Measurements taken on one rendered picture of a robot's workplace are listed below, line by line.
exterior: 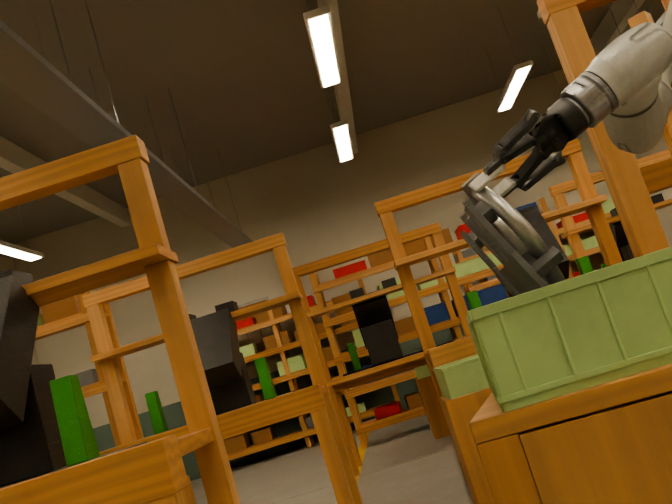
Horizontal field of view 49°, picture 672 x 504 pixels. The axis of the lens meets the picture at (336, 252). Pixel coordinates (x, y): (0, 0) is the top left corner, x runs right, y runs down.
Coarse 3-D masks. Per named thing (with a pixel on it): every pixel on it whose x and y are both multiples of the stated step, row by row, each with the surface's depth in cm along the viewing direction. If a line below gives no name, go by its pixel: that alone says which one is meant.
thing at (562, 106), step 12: (552, 108) 134; (564, 108) 132; (576, 108) 132; (552, 120) 133; (564, 120) 132; (576, 120) 132; (540, 132) 133; (564, 132) 135; (576, 132) 133; (540, 144) 135; (564, 144) 137
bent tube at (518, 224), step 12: (468, 180) 136; (468, 192) 137; (480, 192) 134; (492, 192) 133; (492, 204) 131; (504, 204) 129; (504, 216) 129; (516, 216) 128; (516, 228) 128; (528, 228) 128; (528, 240) 128; (540, 240) 129; (540, 252) 129; (552, 276) 134
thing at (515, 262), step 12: (468, 204) 131; (480, 204) 132; (480, 216) 130; (492, 216) 131; (492, 228) 130; (492, 240) 133; (504, 240) 129; (504, 252) 132; (516, 252) 128; (504, 264) 142; (516, 264) 130; (528, 264) 127; (516, 276) 140; (528, 276) 129; (528, 288) 139
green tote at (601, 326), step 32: (640, 256) 116; (544, 288) 118; (576, 288) 118; (608, 288) 117; (640, 288) 116; (480, 320) 120; (512, 320) 119; (544, 320) 118; (576, 320) 117; (608, 320) 116; (640, 320) 116; (480, 352) 124; (512, 352) 118; (544, 352) 118; (576, 352) 117; (608, 352) 116; (640, 352) 115; (512, 384) 118; (544, 384) 117; (576, 384) 116
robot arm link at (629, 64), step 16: (640, 32) 132; (656, 32) 131; (608, 48) 133; (624, 48) 131; (640, 48) 130; (656, 48) 130; (592, 64) 134; (608, 64) 131; (624, 64) 130; (640, 64) 130; (656, 64) 131; (608, 80) 131; (624, 80) 131; (640, 80) 131; (656, 80) 133; (624, 96) 132; (640, 96) 134; (656, 96) 138; (624, 112) 138; (640, 112) 138
